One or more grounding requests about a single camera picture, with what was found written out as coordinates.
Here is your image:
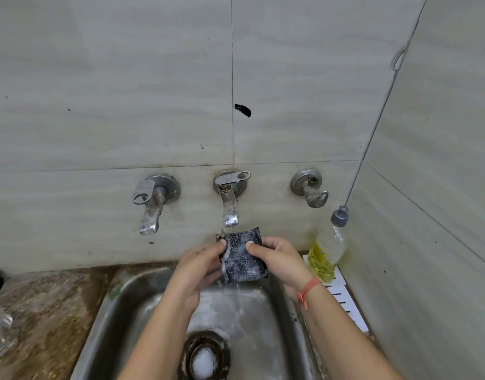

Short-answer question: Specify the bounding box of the metal sink drain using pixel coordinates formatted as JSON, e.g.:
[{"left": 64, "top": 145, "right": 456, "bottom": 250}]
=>
[{"left": 180, "top": 330, "right": 232, "bottom": 380}]

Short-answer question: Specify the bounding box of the person's left forearm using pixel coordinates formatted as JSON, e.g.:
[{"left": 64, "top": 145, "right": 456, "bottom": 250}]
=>
[{"left": 117, "top": 300, "right": 200, "bottom": 380}]

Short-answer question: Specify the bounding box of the yellow dish soap bottle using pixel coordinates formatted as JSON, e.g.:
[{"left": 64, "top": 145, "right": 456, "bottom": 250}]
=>
[{"left": 307, "top": 206, "right": 351, "bottom": 283}]

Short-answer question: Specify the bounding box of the person's left hand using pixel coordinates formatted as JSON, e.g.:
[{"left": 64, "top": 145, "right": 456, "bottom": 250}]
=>
[{"left": 166, "top": 239, "right": 228, "bottom": 314}]

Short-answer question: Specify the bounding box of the orange wrist thread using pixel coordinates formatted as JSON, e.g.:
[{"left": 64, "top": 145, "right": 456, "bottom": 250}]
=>
[{"left": 297, "top": 277, "right": 324, "bottom": 311}]

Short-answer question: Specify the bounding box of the chrome wall tap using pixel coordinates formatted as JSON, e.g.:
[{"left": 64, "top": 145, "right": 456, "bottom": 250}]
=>
[
  {"left": 213, "top": 169, "right": 252, "bottom": 228},
  {"left": 132, "top": 174, "right": 182, "bottom": 236}
]

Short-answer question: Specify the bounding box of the dark speckled sponge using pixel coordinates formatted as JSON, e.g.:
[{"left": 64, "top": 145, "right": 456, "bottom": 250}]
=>
[{"left": 215, "top": 225, "right": 269, "bottom": 284}]

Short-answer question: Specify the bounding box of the stainless steel sink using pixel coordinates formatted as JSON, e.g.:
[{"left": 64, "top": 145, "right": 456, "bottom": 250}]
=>
[{"left": 70, "top": 260, "right": 326, "bottom": 380}]

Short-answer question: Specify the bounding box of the person's right forearm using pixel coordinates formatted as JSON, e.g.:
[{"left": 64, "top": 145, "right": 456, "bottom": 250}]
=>
[{"left": 302, "top": 282, "right": 406, "bottom": 380}]

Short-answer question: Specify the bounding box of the clear glass cup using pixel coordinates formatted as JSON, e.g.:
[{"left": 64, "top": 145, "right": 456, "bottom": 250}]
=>
[{"left": 0, "top": 307, "right": 20, "bottom": 354}]

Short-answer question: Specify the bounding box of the person's right hand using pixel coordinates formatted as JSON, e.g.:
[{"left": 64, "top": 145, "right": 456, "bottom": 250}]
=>
[{"left": 245, "top": 237, "right": 317, "bottom": 300}]

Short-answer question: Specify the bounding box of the grey wall valve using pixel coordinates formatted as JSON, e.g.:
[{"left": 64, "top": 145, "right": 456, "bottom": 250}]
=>
[{"left": 289, "top": 167, "right": 329, "bottom": 208}]

